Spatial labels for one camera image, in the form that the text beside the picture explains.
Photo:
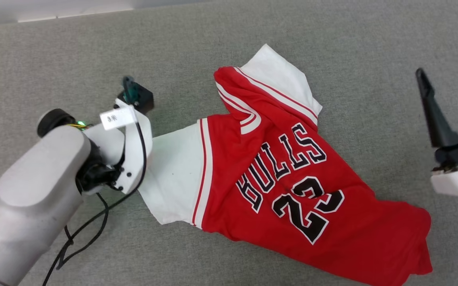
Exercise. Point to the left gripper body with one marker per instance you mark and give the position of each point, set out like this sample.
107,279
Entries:
101,174

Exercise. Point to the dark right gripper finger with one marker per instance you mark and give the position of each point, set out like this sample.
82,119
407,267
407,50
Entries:
435,115

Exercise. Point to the red and white basketball jersey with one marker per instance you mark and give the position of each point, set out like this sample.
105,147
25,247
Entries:
253,159

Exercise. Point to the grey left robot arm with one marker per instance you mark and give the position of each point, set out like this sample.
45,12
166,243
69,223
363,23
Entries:
26,206

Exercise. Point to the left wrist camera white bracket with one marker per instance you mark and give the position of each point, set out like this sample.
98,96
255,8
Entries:
135,163

